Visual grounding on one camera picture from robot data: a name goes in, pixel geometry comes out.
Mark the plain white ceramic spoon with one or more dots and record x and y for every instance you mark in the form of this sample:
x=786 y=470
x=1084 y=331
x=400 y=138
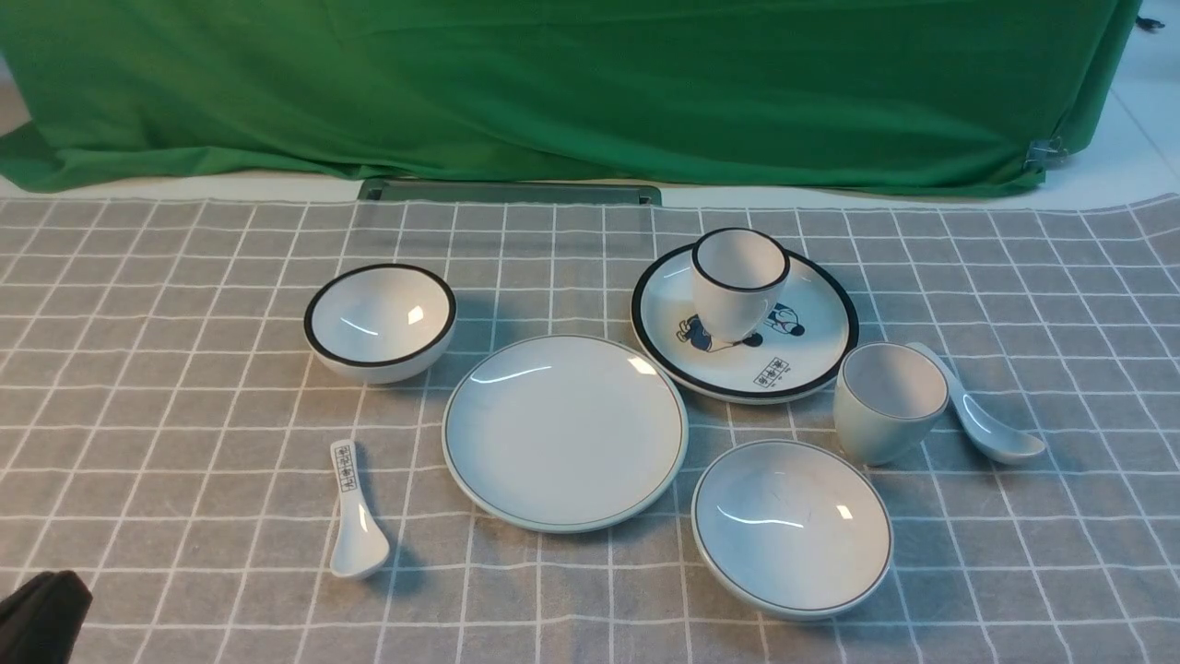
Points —
x=995 y=440

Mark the shallow grey-rimmed bowl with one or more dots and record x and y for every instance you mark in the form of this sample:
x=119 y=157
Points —
x=791 y=529

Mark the green backdrop cloth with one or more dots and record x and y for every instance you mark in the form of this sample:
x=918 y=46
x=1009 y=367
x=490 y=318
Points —
x=913 y=98

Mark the pale green cup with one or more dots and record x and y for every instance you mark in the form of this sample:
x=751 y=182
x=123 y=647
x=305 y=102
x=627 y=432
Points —
x=888 y=397

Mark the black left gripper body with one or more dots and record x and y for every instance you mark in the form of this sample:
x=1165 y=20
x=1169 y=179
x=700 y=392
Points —
x=40 y=622

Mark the black-rimmed white cup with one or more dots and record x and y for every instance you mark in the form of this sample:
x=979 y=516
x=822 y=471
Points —
x=737 y=277

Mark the metal clamp on backdrop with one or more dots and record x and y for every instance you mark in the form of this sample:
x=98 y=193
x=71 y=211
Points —
x=1046 y=154

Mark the black-rimmed white bowl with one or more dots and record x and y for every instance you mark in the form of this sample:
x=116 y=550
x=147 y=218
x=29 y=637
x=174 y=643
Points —
x=381 y=323

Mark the large pale green-rimmed plate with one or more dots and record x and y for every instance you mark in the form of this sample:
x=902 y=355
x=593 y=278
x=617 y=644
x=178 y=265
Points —
x=565 y=433

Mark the white spoon with characters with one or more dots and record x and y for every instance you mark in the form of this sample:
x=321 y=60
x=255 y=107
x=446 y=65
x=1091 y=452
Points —
x=361 y=546

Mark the black-rimmed cartoon plate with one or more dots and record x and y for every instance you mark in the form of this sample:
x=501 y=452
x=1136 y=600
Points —
x=796 y=350

